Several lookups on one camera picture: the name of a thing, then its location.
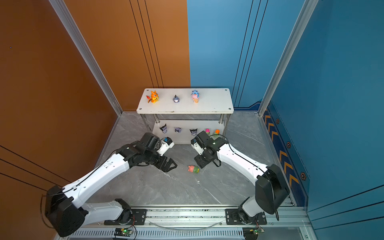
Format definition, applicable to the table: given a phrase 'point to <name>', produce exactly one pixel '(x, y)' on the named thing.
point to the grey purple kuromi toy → (193, 132)
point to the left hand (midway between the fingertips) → (171, 161)
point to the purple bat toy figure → (178, 129)
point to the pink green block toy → (207, 131)
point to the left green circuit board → (123, 232)
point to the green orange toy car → (217, 132)
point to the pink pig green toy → (193, 169)
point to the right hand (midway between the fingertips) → (201, 160)
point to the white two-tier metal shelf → (181, 113)
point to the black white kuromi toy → (164, 129)
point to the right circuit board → (251, 233)
